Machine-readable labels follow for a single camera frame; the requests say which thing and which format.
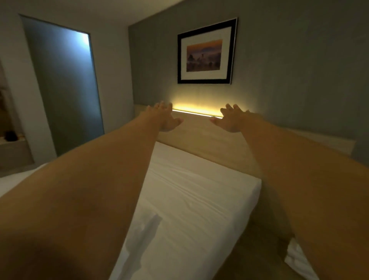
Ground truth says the person's left hand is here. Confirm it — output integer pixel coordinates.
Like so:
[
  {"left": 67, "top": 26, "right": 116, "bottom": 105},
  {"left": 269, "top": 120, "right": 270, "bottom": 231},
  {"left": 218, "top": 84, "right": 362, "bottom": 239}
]
[{"left": 144, "top": 101, "right": 184, "bottom": 133}]

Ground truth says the white folded cloth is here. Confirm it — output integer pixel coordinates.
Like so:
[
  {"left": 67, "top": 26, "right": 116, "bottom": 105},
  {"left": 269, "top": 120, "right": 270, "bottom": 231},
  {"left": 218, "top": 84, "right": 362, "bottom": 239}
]
[{"left": 284, "top": 238, "right": 318, "bottom": 280}]

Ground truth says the person's right forearm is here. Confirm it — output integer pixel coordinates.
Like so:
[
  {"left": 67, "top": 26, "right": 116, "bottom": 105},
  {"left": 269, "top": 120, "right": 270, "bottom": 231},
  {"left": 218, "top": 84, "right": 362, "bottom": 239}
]
[{"left": 242, "top": 112, "right": 369, "bottom": 280}]

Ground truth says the person's right hand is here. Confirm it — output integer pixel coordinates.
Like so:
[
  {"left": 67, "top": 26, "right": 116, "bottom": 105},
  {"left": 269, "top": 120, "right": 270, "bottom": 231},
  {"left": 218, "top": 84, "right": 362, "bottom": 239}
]
[{"left": 209, "top": 103, "right": 255, "bottom": 133}]

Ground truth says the white bed mattress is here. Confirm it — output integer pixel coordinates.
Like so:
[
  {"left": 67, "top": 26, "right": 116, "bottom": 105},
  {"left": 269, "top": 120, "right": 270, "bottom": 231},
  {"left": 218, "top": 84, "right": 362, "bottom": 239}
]
[{"left": 0, "top": 141, "right": 262, "bottom": 280}]

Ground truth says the yellow light strip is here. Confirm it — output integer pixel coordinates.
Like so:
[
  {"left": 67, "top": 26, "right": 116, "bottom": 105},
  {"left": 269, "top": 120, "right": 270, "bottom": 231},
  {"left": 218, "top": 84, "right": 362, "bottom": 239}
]
[{"left": 172, "top": 108, "right": 224, "bottom": 119}]

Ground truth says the frosted glass door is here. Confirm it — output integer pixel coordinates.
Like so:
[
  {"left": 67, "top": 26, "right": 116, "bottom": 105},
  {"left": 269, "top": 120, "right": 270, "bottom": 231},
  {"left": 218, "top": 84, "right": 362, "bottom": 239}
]
[{"left": 20, "top": 15, "right": 105, "bottom": 157}]

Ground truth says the black framed landscape picture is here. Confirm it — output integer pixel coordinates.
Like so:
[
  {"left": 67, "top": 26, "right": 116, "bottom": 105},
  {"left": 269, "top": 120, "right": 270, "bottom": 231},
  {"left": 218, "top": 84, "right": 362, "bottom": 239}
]
[{"left": 177, "top": 17, "right": 239, "bottom": 85}]

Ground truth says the wooden headboard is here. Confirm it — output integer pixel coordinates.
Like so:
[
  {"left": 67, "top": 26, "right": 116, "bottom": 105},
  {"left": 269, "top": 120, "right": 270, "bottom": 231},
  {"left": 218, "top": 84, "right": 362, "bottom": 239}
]
[{"left": 135, "top": 104, "right": 357, "bottom": 246}]

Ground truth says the person's left forearm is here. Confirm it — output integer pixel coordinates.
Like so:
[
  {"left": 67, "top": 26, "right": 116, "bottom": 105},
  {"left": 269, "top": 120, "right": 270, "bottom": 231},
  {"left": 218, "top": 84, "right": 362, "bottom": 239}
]
[{"left": 0, "top": 111, "right": 162, "bottom": 280}]

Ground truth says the beige wall shelf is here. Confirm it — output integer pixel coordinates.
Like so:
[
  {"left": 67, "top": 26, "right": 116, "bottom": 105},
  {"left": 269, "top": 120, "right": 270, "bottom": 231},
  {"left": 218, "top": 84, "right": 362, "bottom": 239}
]
[{"left": 0, "top": 137, "right": 35, "bottom": 171}]

